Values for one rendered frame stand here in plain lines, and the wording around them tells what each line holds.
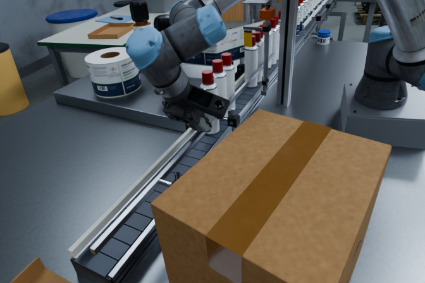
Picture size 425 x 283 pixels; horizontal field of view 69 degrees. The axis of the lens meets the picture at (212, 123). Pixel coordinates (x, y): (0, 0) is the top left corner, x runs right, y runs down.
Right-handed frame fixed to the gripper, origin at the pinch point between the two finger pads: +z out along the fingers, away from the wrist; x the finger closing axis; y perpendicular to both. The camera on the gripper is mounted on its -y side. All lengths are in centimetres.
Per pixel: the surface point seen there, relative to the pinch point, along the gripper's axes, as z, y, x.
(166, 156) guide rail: -2.0, 8.9, 11.3
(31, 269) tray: -16, 19, 45
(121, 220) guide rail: -18.8, 1.5, 30.8
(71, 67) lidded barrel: 146, 286, -119
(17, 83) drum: 95, 272, -61
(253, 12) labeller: 29, 15, -76
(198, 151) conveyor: 5.5, 3.9, 5.6
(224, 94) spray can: 6.9, 3.2, -15.7
